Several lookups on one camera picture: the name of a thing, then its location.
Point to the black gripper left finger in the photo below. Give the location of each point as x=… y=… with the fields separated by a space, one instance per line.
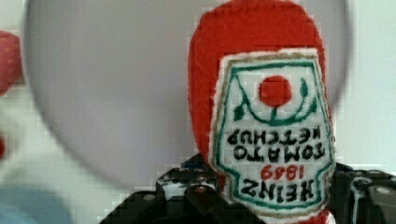
x=191 y=189

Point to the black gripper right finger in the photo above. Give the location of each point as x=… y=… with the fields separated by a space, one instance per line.
x=362 y=196

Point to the red plush ketchup bottle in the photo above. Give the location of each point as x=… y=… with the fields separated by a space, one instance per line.
x=259 y=109

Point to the grey round plate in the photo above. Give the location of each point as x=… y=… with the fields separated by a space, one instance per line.
x=110 y=79

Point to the blue bowl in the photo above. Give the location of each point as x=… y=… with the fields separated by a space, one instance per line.
x=26 y=205

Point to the red plush strawberry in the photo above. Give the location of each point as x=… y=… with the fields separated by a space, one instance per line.
x=2 y=148

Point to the pink plush strawberry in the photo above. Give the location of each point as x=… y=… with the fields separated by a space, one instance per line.
x=10 y=61

